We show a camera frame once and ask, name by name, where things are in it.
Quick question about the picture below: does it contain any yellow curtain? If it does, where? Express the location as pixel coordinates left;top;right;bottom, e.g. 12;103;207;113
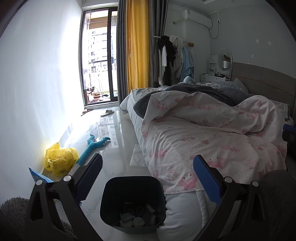
125;0;149;91

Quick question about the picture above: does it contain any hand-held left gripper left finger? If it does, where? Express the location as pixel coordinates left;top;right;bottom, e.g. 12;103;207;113
24;153;103;241

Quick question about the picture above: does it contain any beige hanging jacket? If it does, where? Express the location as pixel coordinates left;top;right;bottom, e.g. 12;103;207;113
170;36;185;79

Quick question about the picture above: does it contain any grey fleece blanket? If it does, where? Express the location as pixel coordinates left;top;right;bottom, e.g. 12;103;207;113
134;83;252;118

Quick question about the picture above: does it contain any white air conditioner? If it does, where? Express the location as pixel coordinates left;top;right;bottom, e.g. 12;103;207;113
181;9;213;29

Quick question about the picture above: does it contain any yellow plastic bag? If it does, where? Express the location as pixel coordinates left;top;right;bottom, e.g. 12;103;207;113
45;142;79;178

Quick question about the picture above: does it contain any white desk organizer shelf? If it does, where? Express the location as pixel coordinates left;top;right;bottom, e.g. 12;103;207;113
208;57;218;76

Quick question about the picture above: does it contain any grey fluffy cloth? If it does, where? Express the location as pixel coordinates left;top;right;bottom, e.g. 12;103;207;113
260;170;296;232

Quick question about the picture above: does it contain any grey shaggy rug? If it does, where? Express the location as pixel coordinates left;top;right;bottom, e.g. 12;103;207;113
0;197;77;241

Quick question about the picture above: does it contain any dark framed balcony door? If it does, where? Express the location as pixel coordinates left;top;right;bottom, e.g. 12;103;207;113
81;7;121;107

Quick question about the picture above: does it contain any white vanity desk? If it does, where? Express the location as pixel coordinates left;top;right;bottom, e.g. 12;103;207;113
201;73;229;82

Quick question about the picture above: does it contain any dark trash bin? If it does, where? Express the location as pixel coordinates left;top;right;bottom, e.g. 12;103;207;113
100;176;167;234

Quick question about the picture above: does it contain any clutter of balcony pots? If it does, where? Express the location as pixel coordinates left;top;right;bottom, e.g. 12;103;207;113
87;86;110;103

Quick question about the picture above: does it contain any grey curtain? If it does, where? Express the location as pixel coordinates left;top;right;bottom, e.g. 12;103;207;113
147;0;168;87
116;0;130;103

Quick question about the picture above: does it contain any blue paper packet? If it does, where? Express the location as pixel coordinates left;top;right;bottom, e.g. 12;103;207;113
28;167;53;183

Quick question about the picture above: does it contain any round white mirror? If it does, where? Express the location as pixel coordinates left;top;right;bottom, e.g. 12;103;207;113
217;48;232;70

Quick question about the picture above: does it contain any blue plush toy stick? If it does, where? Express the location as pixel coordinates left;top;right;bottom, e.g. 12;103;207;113
67;134;111;179

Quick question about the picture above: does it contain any blue grey patterned quilt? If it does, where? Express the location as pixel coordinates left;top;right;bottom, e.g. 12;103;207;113
201;81;238;90

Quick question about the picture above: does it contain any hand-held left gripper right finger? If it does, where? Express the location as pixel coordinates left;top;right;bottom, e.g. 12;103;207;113
193;155;270;241

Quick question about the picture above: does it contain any white patterned pillow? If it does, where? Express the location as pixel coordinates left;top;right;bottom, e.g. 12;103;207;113
275;102;289;116

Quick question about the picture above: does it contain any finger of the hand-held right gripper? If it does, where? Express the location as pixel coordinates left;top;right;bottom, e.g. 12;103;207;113
282;124;296;145

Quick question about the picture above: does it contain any beige upholstered headboard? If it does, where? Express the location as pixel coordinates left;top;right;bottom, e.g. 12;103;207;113
231;62;296;112

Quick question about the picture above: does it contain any black hanging garment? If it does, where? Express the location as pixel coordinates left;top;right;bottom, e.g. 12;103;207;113
158;35;176;67

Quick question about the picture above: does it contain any grey hanging garment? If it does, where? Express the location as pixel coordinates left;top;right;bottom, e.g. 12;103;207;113
154;40;162;85

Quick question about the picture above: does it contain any pink printed blanket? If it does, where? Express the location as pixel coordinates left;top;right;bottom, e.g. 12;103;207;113
142;91;288;194

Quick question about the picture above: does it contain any grey pink pillow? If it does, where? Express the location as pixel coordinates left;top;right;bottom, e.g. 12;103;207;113
232;77;249;93

